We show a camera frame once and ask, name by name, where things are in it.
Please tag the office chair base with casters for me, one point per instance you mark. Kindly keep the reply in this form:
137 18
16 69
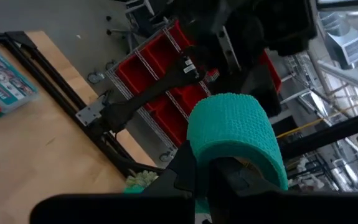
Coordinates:
129 34

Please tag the silver ceiling duct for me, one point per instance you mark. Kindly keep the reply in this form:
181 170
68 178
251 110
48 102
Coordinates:
332 21

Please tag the white ceiling vent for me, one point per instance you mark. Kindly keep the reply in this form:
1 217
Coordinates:
350 49

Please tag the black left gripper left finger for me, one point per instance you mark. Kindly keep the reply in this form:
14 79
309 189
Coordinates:
178 177

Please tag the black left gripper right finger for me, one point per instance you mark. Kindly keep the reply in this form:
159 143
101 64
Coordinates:
238 182

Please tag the grey caster wheel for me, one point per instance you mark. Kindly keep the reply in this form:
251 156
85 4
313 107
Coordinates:
95 77

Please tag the teal white first aid kit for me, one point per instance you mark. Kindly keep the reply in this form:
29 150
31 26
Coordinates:
1 81

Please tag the teal elastic bandage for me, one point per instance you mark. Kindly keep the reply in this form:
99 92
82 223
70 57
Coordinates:
234 124

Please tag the green artificial plant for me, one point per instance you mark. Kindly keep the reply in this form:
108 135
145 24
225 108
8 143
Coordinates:
141 179

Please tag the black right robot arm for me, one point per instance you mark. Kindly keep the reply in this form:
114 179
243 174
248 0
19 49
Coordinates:
153 90

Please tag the grey metal bracket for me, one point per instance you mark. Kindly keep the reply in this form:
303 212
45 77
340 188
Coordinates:
88 114

